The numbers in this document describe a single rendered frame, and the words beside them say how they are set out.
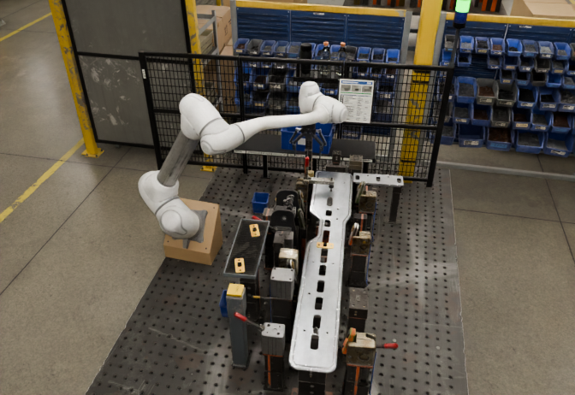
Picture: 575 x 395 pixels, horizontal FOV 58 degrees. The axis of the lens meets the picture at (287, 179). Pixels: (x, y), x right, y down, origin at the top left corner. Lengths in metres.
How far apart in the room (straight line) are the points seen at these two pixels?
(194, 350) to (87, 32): 3.13
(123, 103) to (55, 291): 1.85
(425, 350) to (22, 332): 2.55
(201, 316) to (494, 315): 2.04
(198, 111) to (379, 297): 1.31
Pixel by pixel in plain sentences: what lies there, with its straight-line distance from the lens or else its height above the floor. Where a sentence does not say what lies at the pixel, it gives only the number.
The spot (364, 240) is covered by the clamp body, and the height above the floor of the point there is 1.03.
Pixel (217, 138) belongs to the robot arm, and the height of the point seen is 1.58.
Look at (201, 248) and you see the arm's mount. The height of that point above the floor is 0.80.
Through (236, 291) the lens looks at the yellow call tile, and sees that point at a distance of 2.15.
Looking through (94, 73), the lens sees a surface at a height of 0.87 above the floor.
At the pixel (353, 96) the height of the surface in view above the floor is 1.33.
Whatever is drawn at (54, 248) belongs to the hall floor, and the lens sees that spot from 4.44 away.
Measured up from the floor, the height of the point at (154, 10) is 1.47.
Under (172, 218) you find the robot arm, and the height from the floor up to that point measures 1.08.
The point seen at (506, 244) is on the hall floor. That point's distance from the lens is 4.43.
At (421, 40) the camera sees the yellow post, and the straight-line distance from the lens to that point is 3.17.
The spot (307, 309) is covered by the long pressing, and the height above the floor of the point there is 1.00.
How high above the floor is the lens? 2.72
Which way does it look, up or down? 35 degrees down
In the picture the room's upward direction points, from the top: straight up
